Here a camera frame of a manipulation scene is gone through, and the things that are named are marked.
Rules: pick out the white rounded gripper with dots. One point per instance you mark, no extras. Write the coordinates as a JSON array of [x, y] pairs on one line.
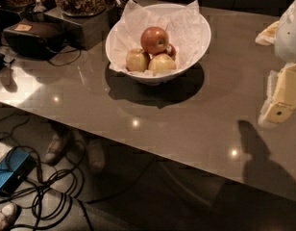
[[289, 36]]

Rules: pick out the red apple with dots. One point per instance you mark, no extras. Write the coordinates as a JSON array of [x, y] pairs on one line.
[[171, 51], [154, 40]]

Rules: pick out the red apple behind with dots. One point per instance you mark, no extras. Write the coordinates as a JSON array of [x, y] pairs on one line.
[[171, 51]]

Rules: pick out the yellow apple front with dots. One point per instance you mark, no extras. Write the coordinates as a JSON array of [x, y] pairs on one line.
[[161, 62]]

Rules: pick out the yellow apple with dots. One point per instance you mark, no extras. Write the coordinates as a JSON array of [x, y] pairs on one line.
[[137, 60], [161, 62]]

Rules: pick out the white bowl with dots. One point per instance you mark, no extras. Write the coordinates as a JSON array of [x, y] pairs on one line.
[[189, 52]]

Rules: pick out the yellow apple left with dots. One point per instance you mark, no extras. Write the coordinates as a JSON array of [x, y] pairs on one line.
[[137, 60]]

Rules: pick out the dark grey box stand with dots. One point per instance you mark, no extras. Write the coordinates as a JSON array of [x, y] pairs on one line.
[[82, 32]]

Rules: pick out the white shoe under table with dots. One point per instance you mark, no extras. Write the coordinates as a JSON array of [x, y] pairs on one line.
[[56, 147]]

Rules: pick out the metal scoop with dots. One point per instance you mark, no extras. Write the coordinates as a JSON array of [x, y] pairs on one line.
[[39, 7]]

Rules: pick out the black device with label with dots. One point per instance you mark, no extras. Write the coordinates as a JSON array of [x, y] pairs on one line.
[[37, 40]]

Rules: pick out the blue box on floor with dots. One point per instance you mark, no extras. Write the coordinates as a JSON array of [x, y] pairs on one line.
[[14, 168]]

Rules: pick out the white shoe bottom left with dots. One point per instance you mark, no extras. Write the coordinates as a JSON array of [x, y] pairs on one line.
[[8, 216]]

